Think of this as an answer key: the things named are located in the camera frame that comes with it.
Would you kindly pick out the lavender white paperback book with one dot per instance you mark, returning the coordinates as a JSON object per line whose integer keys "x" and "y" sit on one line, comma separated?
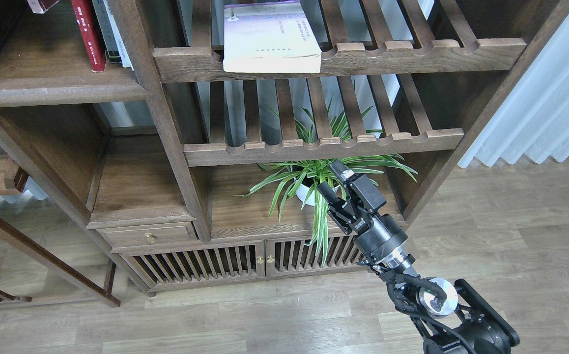
{"x": 270, "y": 37}

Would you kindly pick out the left slatted cabinet door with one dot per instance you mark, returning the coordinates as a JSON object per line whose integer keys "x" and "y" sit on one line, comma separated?
{"x": 180, "y": 267}

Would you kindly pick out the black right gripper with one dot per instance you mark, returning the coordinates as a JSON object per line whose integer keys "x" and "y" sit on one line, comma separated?
{"x": 379, "y": 238}

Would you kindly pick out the dark wooden bookshelf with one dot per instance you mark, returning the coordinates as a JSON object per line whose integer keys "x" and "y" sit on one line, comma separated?
{"x": 177, "y": 139}

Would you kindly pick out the maroon book with white characters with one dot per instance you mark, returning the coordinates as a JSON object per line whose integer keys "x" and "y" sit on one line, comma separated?
{"x": 41, "y": 6}

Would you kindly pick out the green spider plant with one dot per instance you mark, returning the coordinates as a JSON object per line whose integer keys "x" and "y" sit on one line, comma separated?
{"x": 286, "y": 172}

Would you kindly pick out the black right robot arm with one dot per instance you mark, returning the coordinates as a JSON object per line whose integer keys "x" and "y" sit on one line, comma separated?
{"x": 451, "y": 318}

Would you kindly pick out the white sheer curtain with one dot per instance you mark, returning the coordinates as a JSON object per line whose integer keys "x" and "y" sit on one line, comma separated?
{"x": 534, "y": 120}

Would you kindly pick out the white upright book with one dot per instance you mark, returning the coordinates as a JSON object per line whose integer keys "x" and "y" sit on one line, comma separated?
{"x": 125, "y": 60}

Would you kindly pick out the dark green upright book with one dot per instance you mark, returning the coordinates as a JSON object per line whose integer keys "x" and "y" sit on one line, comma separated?
{"x": 100, "y": 9}

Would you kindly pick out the wooden side furniture frame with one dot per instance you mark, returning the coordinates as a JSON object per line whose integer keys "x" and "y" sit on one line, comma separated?
{"x": 12, "y": 181}

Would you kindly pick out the slatted cabinet door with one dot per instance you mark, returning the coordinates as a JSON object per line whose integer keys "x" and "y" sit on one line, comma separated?
{"x": 180, "y": 267}
{"x": 290, "y": 256}

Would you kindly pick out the small wooden drawer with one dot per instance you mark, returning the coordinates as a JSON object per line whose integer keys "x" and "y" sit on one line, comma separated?
{"x": 148, "y": 235}

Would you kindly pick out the white plant pot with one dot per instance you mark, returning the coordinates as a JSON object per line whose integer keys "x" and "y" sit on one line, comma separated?
{"x": 307, "y": 192}

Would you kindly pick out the right slatted cabinet door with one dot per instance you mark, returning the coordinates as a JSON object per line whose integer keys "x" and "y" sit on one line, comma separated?
{"x": 290, "y": 256}

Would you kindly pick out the red paperback book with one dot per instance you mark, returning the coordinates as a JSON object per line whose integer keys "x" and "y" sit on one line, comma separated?
{"x": 87, "y": 21}

